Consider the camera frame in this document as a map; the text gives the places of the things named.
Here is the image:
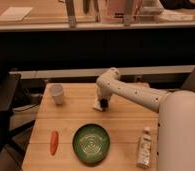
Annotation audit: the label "white paper sheet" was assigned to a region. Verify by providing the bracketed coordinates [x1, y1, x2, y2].
[0, 7, 33, 22]

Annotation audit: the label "white sponge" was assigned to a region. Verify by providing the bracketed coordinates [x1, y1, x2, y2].
[93, 99, 103, 111]

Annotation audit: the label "white paper cup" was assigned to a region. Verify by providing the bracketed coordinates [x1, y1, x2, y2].
[50, 84, 64, 105]

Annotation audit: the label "black chair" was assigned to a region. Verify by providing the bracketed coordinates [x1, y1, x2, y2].
[0, 74, 35, 157]

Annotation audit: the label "green round plate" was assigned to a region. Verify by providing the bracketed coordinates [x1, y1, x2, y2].
[72, 123, 110, 165]

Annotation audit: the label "white plastic bottle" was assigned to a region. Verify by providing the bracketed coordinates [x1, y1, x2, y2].
[136, 127, 152, 168]

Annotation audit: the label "orange carrot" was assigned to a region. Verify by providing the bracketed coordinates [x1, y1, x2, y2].
[50, 131, 59, 155]

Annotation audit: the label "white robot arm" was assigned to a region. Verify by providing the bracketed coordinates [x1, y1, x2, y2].
[96, 68, 195, 171]

